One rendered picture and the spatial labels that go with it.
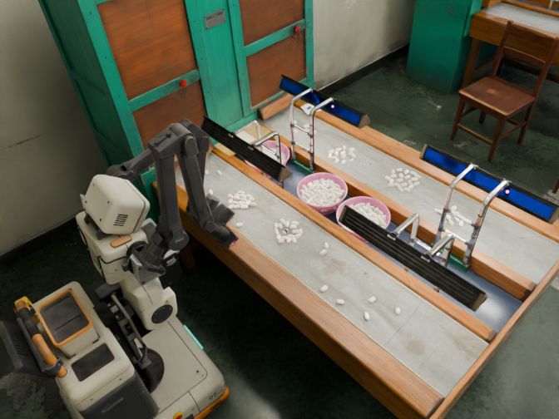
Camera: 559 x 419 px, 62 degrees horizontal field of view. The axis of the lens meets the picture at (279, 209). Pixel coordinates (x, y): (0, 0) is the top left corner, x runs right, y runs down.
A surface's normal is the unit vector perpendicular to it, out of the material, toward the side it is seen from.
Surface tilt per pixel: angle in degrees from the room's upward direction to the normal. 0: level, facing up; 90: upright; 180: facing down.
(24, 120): 90
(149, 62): 90
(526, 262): 0
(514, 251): 0
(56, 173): 90
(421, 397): 0
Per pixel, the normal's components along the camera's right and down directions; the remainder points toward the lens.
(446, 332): -0.07, -0.71
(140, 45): 0.69, 0.48
